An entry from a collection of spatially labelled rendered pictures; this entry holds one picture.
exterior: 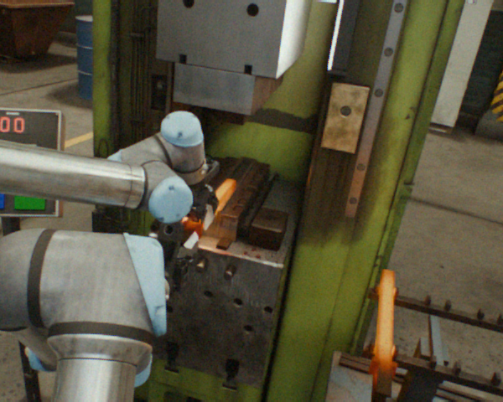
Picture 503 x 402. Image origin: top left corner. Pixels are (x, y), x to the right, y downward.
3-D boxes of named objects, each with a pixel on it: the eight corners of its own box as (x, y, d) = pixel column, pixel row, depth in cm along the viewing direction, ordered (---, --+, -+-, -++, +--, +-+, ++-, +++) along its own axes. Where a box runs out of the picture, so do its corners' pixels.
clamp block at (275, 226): (278, 252, 128) (282, 231, 125) (247, 244, 129) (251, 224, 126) (286, 231, 138) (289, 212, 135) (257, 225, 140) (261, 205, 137)
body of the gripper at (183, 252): (159, 270, 108) (136, 300, 98) (160, 238, 105) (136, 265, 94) (190, 278, 107) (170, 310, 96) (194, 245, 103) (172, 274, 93)
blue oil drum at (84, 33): (106, 105, 545) (105, 23, 505) (66, 95, 564) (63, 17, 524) (137, 95, 593) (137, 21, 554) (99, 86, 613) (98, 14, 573)
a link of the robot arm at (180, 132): (148, 119, 90) (188, 101, 93) (158, 157, 99) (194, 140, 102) (168, 145, 86) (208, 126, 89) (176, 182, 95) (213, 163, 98)
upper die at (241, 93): (251, 115, 114) (256, 75, 110) (173, 101, 118) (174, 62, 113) (282, 83, 151) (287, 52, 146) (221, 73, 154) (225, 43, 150)
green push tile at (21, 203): (44, 210, 122) (45, 180, 122) (13, 209, 120) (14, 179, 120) (46, 210, 123) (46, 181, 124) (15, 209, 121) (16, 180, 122)
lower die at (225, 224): (235, 242, 130) (238, 214, 126) (166, 226, 134) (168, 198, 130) (267, 184, 167) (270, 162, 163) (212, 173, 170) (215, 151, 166)
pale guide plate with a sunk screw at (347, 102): (354, 153, 123) (369, 89, 116) (320, 147, 125) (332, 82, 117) (355, 151, 125) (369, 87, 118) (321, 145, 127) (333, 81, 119)
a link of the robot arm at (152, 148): (115, 175, 82) (171, 148, 85) (98, 152, 90) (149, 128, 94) (131, 210, 87) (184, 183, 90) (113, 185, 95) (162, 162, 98)
